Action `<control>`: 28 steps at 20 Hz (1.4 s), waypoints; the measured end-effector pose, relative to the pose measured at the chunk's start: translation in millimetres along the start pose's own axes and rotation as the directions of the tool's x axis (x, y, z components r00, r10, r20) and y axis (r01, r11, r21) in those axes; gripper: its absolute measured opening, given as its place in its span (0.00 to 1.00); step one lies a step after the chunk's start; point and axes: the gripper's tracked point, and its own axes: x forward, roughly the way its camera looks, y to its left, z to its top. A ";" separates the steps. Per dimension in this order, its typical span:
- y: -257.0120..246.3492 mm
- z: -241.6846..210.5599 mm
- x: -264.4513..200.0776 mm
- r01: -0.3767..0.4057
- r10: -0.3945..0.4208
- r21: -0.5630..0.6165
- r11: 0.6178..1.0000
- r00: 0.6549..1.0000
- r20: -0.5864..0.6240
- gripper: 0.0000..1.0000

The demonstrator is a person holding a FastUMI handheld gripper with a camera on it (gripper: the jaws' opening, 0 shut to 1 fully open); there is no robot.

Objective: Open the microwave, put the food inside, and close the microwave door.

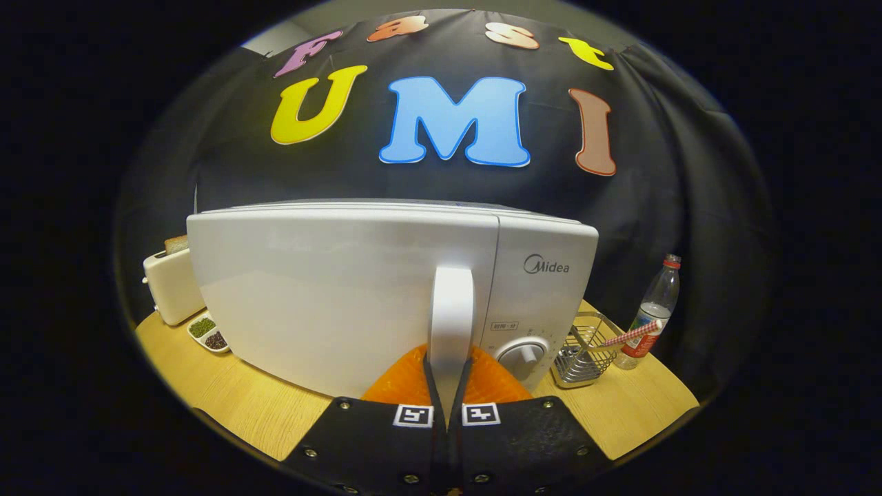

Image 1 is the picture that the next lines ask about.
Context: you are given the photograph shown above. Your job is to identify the white divided bean dish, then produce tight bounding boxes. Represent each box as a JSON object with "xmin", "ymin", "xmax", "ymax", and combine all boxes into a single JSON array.
[{"xmin": 187, "ymin": 311, "xmax": 232, "ymax": 355}]

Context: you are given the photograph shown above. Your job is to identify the red striped straw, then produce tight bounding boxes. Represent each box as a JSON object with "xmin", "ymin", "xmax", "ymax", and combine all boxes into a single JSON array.
[{"xmin": 586, "ymin": 318, "xmax": 664, "ymax": 353}]

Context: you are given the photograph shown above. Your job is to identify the clear plastic water bottle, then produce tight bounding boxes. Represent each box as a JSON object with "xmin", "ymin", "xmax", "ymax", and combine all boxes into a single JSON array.
[{"xmin": 615, "ymin": 254, "xmax": 682, "ymax": 371}]

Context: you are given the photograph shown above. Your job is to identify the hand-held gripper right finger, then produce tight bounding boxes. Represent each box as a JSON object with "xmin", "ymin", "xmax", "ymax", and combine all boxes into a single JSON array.
[{"xmin": 448, "ymin": 344, "xmax": 614, "ymax": 496}]

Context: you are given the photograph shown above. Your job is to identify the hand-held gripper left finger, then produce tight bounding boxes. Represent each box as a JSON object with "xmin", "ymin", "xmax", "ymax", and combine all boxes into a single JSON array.
[{"xmin": 279, "ymin": 343, "xmax": 449, "ymax": 496}]

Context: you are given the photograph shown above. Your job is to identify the white toaster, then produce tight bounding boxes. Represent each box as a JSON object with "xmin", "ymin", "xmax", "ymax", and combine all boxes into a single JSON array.
[{"xmin": 142, "ymin": 245, "xmax": 206, "ymax": 327}]

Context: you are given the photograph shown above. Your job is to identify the white microwave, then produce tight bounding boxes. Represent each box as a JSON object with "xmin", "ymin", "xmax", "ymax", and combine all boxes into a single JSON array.
[{"xmin": 186, "ymin": 198, "xmax": 599, "ymax": 417}]

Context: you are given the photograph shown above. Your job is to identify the wire mesh basket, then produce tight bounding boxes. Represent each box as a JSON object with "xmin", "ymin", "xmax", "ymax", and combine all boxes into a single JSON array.
[{"xmin": 551, "ymin": 311, "xmax": 624, "ymax": 390}]

